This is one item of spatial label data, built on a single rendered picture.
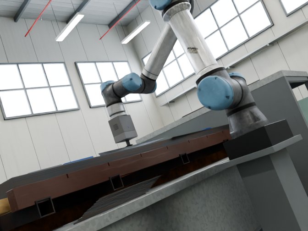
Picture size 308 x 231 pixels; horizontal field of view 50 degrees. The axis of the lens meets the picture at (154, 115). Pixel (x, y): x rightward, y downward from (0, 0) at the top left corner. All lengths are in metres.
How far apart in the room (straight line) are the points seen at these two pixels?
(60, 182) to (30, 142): 9.57
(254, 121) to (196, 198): 0.43
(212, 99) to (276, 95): 1.08
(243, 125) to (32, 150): 9.59
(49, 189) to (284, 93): 1.55
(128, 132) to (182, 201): 0.36
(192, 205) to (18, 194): 0.72
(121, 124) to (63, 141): 9.69
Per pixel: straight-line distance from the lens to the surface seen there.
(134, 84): 1.38
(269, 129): 1.22
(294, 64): 10.88
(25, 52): 11.91
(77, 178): 1.12
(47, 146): 10.79
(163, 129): 2.60
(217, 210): 1.59
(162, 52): 1.45
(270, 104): 2.20
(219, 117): 2.34
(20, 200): 1.01
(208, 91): 1.15
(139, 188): 1.10
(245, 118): 1.25
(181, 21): 1.25
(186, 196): 1.42
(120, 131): 1.41
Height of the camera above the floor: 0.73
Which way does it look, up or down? 10 degrees up
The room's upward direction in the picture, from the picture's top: 21 degrees counter-clockwise
